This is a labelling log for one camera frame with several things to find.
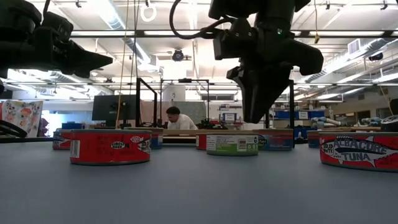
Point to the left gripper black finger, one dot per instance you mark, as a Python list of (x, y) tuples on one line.
[(93, 60), (83, 74)]

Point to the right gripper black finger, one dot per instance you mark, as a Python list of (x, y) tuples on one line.
[(264, 93), (247, 99)]

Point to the green label tuna can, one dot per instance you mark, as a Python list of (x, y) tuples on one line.
[(231, 146)]

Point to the red albacore tuna can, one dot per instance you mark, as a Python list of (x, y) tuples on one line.
[(60, 141), (105, 149), (201, 142), (357, 152)]

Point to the blue tuna can gold lid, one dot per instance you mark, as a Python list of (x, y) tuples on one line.
[(157, 138), (276, 140)]

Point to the black computer monitor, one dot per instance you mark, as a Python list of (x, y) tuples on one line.
[(105, 107)]

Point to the blue crate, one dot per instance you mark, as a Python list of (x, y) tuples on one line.
[(71, 125)]

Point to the blue storage bins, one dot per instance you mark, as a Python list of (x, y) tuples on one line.
[(314, 114)]

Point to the blue bin white print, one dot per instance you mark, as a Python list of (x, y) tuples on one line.
[(300, 135)]

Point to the colourful printed cloth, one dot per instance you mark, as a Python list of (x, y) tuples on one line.
[(21, 116)]

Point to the person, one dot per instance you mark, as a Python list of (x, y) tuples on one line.
[(183, 123)]

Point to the white ceiling air vent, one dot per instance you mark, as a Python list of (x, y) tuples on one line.
[(354, 46)]

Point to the wooden workbench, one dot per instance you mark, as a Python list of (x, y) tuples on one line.
[(351, 128)]

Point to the black ceiling projector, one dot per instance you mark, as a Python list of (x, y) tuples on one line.
[(376, 56)]

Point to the blue table mat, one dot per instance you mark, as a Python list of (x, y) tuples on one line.
[(199, 193)]

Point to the black round object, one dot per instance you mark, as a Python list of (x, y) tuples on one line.
[(390, 124)]

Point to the white sign blue frame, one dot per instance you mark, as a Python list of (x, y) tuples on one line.
[(229, 117)]

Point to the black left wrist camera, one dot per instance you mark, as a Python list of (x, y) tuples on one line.
[(59, 26)]

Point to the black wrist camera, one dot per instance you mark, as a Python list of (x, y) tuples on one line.
[(59, 26), (228, 43)]

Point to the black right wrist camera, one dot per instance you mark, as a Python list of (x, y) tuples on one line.
[(228, 43)]

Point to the thin black gantry frame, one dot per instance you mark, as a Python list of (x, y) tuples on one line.
[(185, 80)]

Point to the black ceiling dome camera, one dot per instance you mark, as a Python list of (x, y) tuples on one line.
[(178, 56)]

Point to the black table frame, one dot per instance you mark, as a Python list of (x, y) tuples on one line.
[(31, 140)]

